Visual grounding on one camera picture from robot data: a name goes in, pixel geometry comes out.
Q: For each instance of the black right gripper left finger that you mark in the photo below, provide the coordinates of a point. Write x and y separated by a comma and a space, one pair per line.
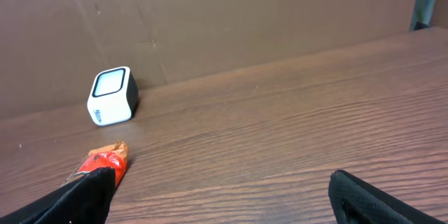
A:
84, 200

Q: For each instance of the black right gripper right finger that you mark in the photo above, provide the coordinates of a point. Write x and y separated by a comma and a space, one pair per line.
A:
356, 201

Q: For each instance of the orange spaghetti packet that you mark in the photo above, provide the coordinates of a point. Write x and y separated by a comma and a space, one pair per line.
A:
114, 156

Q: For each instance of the white barcode scanner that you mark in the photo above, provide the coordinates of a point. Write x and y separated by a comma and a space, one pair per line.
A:
113, 97

